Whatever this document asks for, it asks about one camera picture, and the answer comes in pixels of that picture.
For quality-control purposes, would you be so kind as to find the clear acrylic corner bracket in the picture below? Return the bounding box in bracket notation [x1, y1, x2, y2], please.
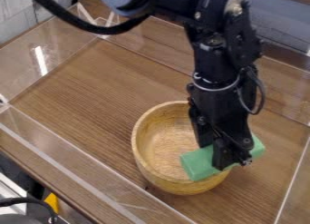
[77, 3, 121, 27]

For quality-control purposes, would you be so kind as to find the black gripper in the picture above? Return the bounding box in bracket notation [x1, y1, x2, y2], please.
[186, 76, 260, 171]

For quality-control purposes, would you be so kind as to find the green rectangular block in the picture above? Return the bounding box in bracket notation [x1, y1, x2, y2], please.
[180, 134, 266, 182]

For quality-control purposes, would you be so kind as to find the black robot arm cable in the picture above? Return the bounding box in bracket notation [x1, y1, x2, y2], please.
[23, 0, 155, 35]

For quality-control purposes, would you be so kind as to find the brown wooden bowl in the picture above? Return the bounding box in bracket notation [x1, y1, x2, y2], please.
[131, 101, 230, 195]

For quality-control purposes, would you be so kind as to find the clear acrylic front wall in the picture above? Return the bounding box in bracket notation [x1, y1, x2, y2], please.
[0, 104, 196, 224]

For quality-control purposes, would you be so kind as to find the yellow warning label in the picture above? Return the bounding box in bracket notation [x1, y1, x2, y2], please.
[45, 193, 59, 213]

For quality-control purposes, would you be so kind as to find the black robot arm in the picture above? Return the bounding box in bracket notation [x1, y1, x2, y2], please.
[102, 0, 265, 170]

